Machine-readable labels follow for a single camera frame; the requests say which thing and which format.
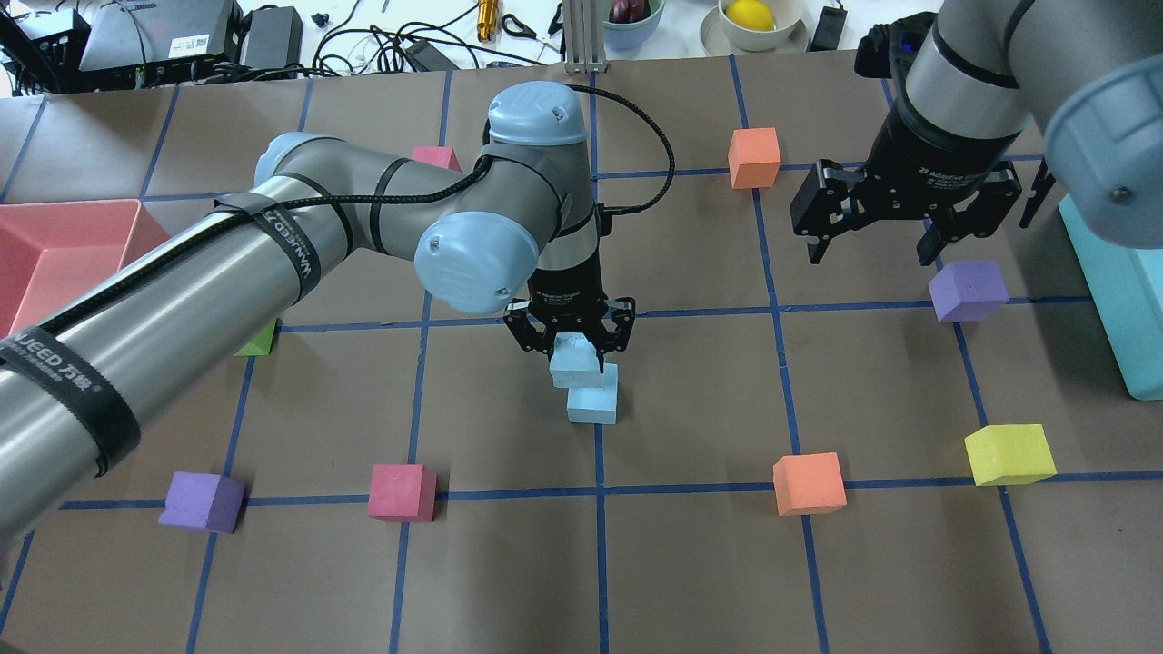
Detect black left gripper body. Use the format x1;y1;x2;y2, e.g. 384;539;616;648
502;241;637;355

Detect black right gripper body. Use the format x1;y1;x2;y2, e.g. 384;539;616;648
790;95;1023;243

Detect light blue block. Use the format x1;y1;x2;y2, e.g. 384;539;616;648
566;363;619;425
549;332;600;389

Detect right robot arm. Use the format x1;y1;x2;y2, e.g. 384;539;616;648
790;1;1162;265

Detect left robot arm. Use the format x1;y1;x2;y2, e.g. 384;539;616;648
1;80;636;545

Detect purple block near teal tray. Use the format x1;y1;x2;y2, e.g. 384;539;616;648
928;260;1009;322

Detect orange block front row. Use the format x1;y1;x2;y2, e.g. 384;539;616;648
728;125;782;190

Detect orange block row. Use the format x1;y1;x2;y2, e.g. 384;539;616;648
728;125;782;190
772;452;848;517

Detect pink block left front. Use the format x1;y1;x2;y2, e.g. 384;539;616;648
411;145;462;173

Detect teal plastic tray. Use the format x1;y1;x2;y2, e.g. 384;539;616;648
1059;197;1162;401

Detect pink block left back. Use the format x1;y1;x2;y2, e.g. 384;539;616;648
366;464;438;524

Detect black power adapter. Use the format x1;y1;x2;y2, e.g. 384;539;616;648
809;5;848;51
238;5;304;70

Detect yellow block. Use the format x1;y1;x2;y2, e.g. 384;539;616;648
964;425;1059;486

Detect orange block back row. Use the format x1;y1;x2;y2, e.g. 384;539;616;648
772;452;848;517

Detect beige bowl with lemon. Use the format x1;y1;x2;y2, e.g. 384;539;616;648
701;1;809;55

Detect green block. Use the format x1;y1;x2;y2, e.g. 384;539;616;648
235;320;279;357

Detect blue bowl with fruit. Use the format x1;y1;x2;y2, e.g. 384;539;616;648
602;0;666;51

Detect scissors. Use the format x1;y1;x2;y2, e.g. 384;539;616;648
500;13;563;42

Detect purple block near pink tray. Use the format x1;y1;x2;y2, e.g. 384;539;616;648
158;471;247;534

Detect pink plastic tray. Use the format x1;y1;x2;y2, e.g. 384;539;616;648
1;199;170;336

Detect black computer box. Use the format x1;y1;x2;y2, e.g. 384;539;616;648
3;1;245;93

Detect aluminium frame post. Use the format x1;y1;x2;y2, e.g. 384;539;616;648
562;0;608;74

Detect yellow-handled tool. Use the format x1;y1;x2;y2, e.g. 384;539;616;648
476;0;500;43

